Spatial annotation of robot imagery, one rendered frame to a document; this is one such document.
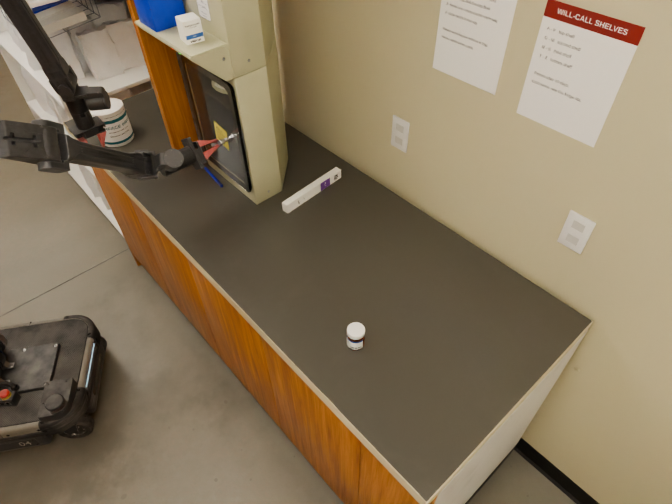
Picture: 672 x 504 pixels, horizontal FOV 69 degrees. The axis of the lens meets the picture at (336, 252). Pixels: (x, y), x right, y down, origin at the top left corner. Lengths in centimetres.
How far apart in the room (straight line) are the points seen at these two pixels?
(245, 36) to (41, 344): 167
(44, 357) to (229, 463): 91
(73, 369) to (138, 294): 64
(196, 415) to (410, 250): 129
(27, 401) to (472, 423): 178
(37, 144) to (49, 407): 125
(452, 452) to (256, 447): 119
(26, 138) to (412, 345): 103
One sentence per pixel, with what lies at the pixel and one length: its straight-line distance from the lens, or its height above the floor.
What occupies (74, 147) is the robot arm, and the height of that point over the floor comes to 142.
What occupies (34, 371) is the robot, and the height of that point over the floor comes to 26.
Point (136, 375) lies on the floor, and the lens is 258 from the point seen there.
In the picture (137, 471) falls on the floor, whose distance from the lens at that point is 237.
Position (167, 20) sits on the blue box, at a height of 153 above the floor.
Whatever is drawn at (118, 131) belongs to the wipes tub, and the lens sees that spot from 217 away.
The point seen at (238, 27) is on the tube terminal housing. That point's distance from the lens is 146.
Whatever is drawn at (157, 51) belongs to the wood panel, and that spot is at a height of 138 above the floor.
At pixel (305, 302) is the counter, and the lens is 144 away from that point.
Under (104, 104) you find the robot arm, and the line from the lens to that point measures 179.
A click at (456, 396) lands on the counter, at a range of 131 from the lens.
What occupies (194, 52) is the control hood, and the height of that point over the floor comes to 151.
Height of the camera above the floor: 208
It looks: 47 degrees down
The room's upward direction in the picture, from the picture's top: 1 degrees counter-clockwise
